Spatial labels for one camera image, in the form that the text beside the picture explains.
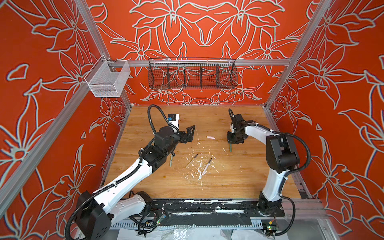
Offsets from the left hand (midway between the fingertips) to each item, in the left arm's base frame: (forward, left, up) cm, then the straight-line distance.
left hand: (186, 124), depth 73 cm
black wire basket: (+41, -1, +3) cm, 41 cm away
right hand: (+9, -26, -26) cm, 38 cm away
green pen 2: (+3, -28, -26) cm, 38 cm away
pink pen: (-8, -13, -27) cm, 31 cm away
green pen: (-10, +10, -27) cm, 30 cm away
